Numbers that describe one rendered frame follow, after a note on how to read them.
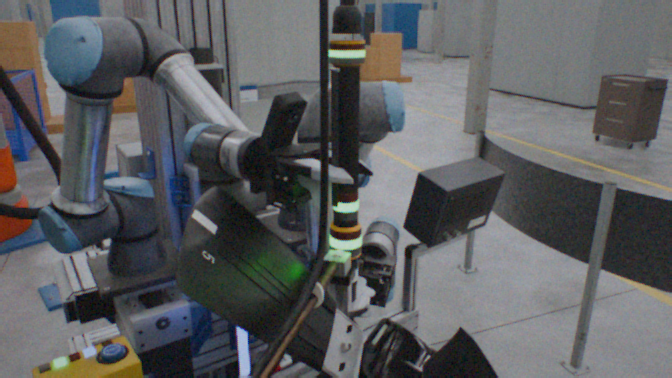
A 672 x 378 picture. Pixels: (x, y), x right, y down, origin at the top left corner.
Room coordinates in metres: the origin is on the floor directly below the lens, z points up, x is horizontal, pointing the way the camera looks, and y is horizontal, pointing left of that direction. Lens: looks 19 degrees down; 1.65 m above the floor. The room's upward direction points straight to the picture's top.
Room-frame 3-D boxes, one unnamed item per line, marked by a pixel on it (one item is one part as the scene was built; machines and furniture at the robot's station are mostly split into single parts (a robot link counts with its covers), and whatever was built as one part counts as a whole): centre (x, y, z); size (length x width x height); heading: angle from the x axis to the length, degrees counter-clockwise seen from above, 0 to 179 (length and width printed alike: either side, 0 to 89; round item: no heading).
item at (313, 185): (0.61, 0.02, 1.44); 0.09 x 0.03 x 0.06; 39
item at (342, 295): (0.61, -0.01, 1.31); 0.09 x 0.07 x 0.10; 163
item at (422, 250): (1.30, -0.29, 1.04); 0.24 x 0.03 x 0.03; 128
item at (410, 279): (1.23, -0.21, 0.96); 0.03 x 0.03 x 0.20; 38
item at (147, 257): (1.17, 0.52, 1.09); 0.15 x 0.15 x 0.10
